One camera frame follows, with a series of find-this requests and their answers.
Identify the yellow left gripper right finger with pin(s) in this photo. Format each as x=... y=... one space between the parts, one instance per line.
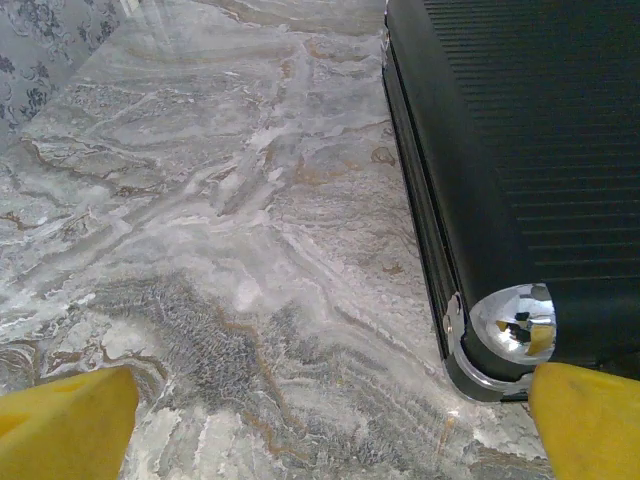
x=590 y=425

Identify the black ribbed carrying case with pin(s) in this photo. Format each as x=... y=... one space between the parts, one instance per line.
x=525 y=165

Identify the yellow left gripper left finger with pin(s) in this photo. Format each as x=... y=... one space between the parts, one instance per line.
x=65 y=425

